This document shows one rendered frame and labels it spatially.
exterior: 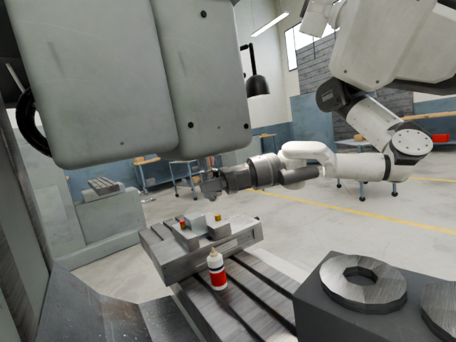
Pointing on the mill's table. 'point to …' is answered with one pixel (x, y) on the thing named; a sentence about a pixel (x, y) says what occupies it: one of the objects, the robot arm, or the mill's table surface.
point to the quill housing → (203, 77)
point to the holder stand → (372, 303)
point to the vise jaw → (222, 230)
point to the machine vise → (201, 248)
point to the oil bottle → (216, 270)
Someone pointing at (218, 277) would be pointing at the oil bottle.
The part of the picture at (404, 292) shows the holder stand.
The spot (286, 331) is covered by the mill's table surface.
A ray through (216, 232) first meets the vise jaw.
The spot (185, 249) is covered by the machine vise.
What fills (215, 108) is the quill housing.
